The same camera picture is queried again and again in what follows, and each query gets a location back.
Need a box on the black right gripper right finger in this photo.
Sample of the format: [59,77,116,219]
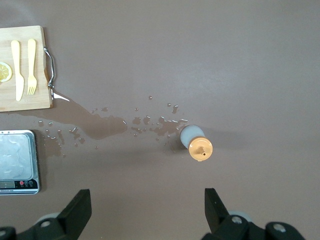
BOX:
[201,187,307,240]

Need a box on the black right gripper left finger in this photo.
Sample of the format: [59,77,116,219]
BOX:
[0,188,92,240]

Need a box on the translucent sauce bottle orange cap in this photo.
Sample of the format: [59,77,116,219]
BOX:
[179,124,214,162]

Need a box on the silver digital kitchen scale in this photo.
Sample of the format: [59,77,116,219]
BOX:
[0,129,41,196]

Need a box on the large water puddle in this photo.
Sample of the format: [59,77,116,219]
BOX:
[7,88,128,141]

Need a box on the yellow plastic knife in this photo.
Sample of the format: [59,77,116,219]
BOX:
[10,39,25,102]

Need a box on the yellow plastic fork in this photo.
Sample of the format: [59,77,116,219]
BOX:
[26,38,38,96]

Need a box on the yellow lemon slice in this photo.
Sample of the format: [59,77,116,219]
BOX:
[0,61,13,83]

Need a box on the wooden cutting board metal handle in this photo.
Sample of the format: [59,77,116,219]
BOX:
[0,25,56,113]

